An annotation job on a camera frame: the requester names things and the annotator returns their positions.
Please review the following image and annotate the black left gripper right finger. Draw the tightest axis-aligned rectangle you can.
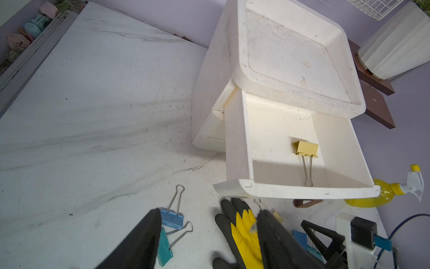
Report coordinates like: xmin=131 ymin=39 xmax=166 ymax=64
xmin=256 ymin=210 xmax=325 ymax=269

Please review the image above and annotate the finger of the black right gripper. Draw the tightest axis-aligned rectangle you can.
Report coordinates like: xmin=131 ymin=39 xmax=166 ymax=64
xmin=301 ymin=220 xmax=346 ymax=261

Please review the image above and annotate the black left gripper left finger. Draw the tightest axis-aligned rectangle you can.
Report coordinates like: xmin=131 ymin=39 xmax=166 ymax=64
xmin=97 ymin=208 xmax=162 ymax=269

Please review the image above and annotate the blue binder clip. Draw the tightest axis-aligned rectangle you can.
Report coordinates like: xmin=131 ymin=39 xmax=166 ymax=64
xmin=160 ymin=184 xmax=185 ymax=230
xmin=292 ymin=230 xmax=308 ymax=251

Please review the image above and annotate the teal binder clip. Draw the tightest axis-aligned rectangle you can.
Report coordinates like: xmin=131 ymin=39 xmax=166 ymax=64
xmin=157 ymin=221 xmax=194 ymax=267
xmin=307 ymin=245 xmax=325 ymax=264

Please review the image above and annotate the yellow binder clip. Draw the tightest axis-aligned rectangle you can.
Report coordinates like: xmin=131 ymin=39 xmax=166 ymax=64
xmin=254 ymin=199 xmax=283 ymax=223
xmin=292 ymin=140 xmax=319 ymax=187

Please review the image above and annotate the white plastic drawer cabinet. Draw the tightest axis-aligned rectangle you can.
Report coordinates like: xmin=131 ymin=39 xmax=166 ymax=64
xmin=191 ymin=1 xmax=380 ymax=200

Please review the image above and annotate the yellow black work glove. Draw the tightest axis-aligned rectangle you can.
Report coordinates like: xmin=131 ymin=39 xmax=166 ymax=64
xmin=212 ymin=198 xmax=264 ymax=269

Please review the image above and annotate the yellow spray bottle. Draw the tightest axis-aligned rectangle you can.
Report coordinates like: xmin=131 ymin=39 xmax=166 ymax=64
xmin=345 ymin=164 xmax=424 ymax=208

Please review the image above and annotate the brown wooden step shelf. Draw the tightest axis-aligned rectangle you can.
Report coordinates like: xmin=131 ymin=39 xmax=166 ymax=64
xmin=348 ymin=40 xmax=395 ymax=129

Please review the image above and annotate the green plant in white pot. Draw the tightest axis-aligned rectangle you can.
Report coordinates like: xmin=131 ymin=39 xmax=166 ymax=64
xmin=358 ymin=1 xmax=430 ymax=80

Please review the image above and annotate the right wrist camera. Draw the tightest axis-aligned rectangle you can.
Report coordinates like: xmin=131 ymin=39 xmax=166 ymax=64
xmin=336 ymin=213 xmax=396 ymax=269

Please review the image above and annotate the white wire wall basket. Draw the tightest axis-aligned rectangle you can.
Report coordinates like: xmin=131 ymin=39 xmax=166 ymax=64
xmin=348 ymin=0 xmax=403 ymax=21

